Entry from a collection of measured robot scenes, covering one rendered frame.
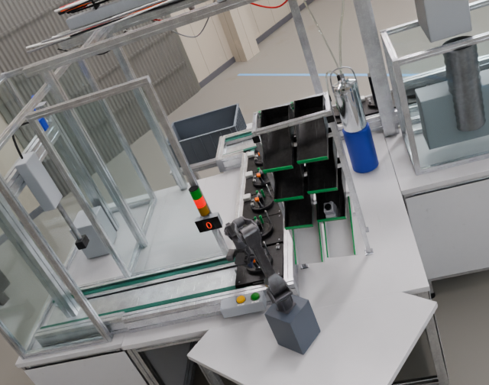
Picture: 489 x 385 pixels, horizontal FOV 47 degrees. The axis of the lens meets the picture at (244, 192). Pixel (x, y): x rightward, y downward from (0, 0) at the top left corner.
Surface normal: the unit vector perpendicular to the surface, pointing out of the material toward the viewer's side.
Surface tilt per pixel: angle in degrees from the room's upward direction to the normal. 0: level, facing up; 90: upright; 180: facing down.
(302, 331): 90
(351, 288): 0
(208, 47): 90
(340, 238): 45
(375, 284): 0
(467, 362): 0
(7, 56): 90
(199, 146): 90
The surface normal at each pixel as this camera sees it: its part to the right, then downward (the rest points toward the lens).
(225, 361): -0.33, -0.79
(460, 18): -0.06, 0.57
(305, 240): -0.39, -0.13
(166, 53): 0.73, 0.15
